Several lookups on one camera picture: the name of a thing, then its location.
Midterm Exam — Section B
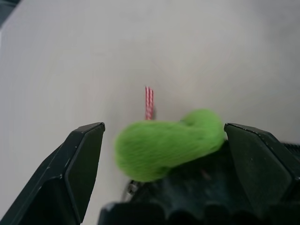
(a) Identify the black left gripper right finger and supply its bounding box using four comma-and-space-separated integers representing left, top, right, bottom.
224, 122, 300, 211

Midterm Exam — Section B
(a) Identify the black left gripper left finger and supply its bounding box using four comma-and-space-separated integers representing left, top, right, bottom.
0, 122, 106, 225

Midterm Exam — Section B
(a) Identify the red white cord loop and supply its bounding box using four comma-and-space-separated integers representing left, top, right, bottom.
144, 86, 154, 120

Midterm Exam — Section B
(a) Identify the green fuzzy plush toy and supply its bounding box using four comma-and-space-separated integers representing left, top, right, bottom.
113, 108, 225, 182

